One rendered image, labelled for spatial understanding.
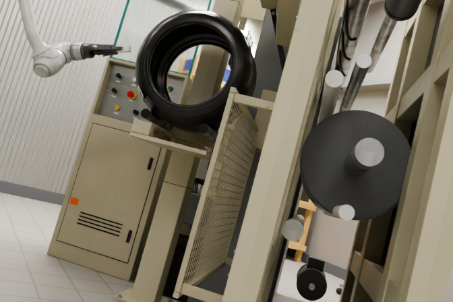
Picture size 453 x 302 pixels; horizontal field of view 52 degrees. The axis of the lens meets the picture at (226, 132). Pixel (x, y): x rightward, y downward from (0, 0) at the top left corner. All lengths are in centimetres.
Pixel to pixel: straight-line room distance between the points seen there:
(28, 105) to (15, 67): 42
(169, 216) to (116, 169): 61
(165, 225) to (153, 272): 24
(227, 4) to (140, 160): 105
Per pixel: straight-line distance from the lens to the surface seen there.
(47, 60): 232
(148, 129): 212
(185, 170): 243
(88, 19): 566
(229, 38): 213
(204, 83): 249
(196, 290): 155
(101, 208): 294
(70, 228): 303
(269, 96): 235
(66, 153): 552
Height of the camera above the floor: 68
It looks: 7 degrees up
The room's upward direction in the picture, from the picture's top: 15 degrees clockwise
